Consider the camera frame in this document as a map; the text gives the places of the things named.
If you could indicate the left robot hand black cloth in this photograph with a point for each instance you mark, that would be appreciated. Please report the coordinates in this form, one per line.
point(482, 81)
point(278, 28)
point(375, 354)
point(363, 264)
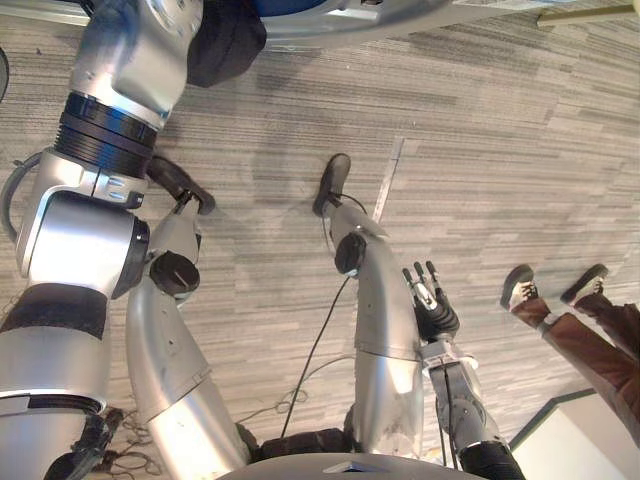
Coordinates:
point(225, 45)

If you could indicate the right robot hand silver fingers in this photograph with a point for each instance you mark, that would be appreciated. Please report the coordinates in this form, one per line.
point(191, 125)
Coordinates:
point(432, 307)

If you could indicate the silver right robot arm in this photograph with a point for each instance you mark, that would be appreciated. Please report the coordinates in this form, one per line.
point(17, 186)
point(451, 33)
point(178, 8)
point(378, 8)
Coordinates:
point(462, 400)

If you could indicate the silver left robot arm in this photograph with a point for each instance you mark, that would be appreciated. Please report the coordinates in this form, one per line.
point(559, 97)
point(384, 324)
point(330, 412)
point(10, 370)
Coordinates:
point(85, 245)

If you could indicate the white laundry basket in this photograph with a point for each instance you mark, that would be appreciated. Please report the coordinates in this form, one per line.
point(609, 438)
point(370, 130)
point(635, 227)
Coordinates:
point(360, 22)

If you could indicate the silver right robot leg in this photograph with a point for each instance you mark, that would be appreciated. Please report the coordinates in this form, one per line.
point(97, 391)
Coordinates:
point(382, 310)

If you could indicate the silver robot leg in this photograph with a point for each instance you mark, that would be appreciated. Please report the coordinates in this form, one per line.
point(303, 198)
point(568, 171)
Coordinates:
point(382, 310)
point(167, 360)

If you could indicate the blue cloth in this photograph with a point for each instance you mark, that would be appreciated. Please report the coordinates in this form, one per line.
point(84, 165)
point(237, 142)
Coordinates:
point(295, 6)

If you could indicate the silver floor strip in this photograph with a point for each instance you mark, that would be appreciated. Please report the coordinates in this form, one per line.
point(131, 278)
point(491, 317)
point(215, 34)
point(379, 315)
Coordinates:
point(389, 180)

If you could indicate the person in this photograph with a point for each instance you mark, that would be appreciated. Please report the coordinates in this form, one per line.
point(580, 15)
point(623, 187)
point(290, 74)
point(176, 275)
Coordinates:
point(590, 345)

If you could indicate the grey robot torso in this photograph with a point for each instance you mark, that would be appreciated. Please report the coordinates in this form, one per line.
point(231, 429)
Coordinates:
point(350, 467)

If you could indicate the dark round object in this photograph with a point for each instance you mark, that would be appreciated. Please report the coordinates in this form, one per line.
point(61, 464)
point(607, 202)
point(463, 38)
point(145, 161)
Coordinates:
point(3, 75)

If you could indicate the silver left robot leg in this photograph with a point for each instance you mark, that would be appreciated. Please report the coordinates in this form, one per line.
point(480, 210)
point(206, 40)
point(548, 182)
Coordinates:
point(167, 360)

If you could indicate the light wooden strip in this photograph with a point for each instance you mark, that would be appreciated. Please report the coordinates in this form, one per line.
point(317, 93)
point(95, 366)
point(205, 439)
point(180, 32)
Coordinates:
point(590, 15)

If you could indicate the grey metal rail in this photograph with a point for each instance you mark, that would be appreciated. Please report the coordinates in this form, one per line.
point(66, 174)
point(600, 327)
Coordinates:
point(45, 12)

